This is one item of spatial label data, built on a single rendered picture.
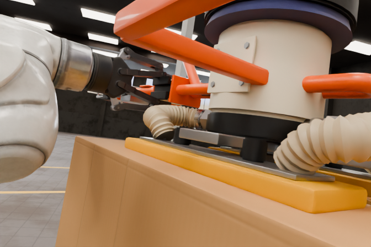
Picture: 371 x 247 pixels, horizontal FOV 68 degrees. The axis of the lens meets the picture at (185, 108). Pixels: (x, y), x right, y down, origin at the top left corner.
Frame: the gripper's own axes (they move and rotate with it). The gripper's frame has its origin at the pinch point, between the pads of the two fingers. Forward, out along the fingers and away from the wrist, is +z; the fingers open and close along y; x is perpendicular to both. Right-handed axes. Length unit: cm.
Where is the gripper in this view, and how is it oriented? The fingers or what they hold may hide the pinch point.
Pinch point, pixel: (171, 92)
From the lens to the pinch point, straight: 64.2
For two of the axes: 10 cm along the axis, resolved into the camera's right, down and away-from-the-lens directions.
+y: -1.4, 9.9, -0.9
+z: 7.7, 1.7, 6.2
